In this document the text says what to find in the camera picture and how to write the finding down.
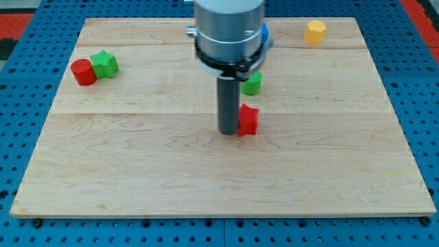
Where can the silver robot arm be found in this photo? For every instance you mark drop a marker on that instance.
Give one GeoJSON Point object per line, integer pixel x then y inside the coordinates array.
{"type": "Point", "coordinates": [231, 41]}

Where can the red star block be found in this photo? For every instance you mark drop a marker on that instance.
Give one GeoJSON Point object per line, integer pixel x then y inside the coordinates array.
{"type": "Point", "coordinates": [248, 120]}

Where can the green star block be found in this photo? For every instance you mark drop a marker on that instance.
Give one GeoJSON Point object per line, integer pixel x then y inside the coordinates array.
{"type": "Point", "coordinates": [104, 65]}

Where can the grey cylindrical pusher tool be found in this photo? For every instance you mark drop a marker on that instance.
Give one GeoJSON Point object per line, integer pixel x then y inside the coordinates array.
{"type": "Point", "coordinates": [228, 94]}

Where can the green cylinder block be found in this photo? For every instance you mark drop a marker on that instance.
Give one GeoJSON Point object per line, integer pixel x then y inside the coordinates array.
{"type": "Point", "coordinates": [252, 85]}

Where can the wooden board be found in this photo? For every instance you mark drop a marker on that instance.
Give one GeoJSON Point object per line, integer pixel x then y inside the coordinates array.
{"type": "Point", "coordinates": [145, 144]}

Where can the blue block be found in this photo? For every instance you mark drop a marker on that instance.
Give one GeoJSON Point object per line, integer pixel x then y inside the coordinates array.
{"type": "Point", "coordinates": [265, 32]}

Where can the yellow hexagon block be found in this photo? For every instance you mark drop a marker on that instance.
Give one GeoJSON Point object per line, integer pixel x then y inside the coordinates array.
{"type": "Point", "coordinates": [315, 32]}

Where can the red cylinder block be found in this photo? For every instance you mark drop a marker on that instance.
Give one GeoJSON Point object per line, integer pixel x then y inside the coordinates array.
{"type": "Point", "coordinates": [83, 72]}

